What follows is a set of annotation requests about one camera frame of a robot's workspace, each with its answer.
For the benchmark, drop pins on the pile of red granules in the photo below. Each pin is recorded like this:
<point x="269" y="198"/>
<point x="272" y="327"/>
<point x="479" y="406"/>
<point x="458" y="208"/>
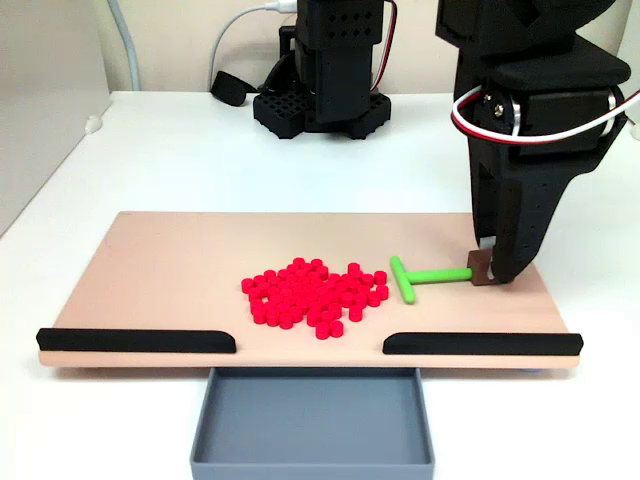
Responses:
<point x="300" y="295"/>

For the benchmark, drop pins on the grey container tray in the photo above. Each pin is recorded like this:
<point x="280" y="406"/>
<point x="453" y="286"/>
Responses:
<point x="310" y="420"/>

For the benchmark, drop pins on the small white bumper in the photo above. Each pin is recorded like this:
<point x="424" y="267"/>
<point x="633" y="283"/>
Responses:
<point x="93" y="125"/>
<point x="636" y="131"/>

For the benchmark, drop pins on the white box panel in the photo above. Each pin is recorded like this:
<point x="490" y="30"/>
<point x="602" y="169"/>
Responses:
<point x="635" y="30"/>

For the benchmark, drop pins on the black clamp piece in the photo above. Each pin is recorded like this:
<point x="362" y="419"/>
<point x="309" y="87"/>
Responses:
<point x="227" y="90"/>

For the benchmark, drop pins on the beige wooden board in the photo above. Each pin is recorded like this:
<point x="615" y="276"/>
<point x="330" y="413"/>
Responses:
<point x="150" y="275"/>

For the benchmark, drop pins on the beige cabinet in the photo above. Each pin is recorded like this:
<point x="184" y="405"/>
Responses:
<point x="45" y="100"/>

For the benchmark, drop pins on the black guard rail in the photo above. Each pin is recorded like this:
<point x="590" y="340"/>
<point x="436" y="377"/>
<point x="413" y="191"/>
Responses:
<point x="480" y="344"/>
<point x="135" y="341"/>

